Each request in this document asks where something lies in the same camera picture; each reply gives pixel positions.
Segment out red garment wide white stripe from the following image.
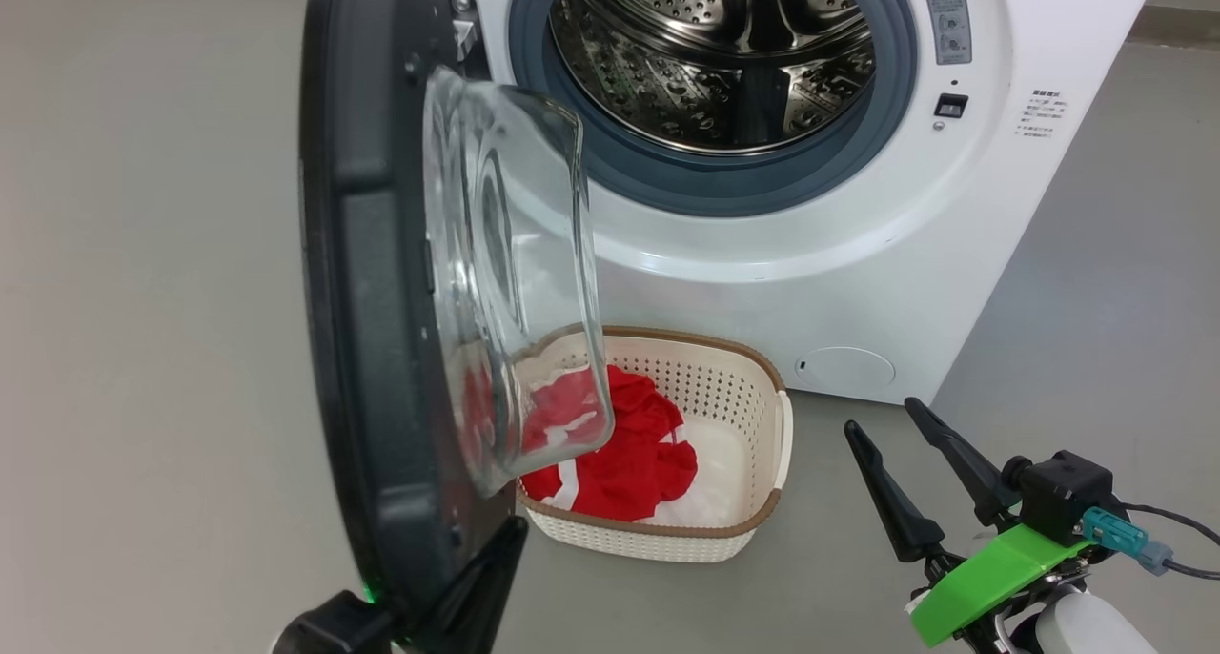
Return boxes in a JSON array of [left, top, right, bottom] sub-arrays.
[[522, 366, 699, 523]]

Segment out stainless steel washer drum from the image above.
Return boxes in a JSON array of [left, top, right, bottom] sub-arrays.
[[550, 0, 878, 154]]

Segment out round washer filter cover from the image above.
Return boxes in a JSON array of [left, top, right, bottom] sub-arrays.
[[796, 347, 897, 391]]

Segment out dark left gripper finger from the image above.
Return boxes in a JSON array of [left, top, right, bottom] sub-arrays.
[[417, 516, 530, 654]]

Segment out red white jersey striped cuffs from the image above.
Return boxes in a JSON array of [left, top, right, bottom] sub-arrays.
[[658, 420, 749, 528]]

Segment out cream perforated basket brown rim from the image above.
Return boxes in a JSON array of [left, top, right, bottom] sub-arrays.
[[515, 326, 794, 564]]

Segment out white front-load washing machine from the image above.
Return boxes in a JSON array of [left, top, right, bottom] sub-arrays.
[[434, 0, 1164, 405]]

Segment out grey warning label sticker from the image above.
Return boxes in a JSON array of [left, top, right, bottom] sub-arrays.
[[921, 0, 973, 66]]

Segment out grey rubber door gasket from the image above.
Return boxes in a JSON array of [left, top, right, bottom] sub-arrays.
[[508, 0, 919, 218]]

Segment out metal door hinge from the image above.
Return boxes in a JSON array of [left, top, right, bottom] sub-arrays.
[[450, 0, 487, 64]]

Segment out teal right camera cable connector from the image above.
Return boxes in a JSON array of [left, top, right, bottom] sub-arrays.
[[1082, 506, 1173, 576]]

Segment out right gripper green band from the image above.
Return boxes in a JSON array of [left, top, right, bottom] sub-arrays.
[[844, 397, 1097, 654]]

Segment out black round glass washer door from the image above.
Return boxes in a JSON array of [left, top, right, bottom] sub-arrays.
[[298, 0, 616, 636]]

